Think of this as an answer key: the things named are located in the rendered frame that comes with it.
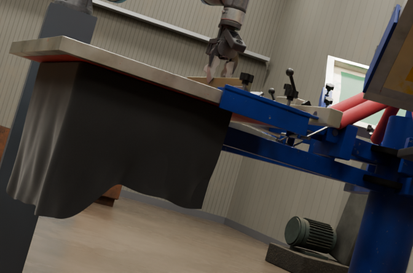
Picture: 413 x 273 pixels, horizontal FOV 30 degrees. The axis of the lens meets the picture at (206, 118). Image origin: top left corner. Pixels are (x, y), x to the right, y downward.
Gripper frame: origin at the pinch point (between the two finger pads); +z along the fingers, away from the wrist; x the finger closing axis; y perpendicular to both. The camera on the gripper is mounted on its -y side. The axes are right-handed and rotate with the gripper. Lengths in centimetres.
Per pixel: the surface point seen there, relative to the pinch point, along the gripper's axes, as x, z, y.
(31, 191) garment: 50, 48, -5
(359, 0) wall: -518, -269, 672
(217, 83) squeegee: 1.6, 0.8, -3.4
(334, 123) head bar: -24.1, 4.8, -34.0
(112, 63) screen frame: 45, 8, -29
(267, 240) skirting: -533, 98, 761
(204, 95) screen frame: 17.0, 8.6, -29.0
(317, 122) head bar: -21.5, 5.3, -29.3
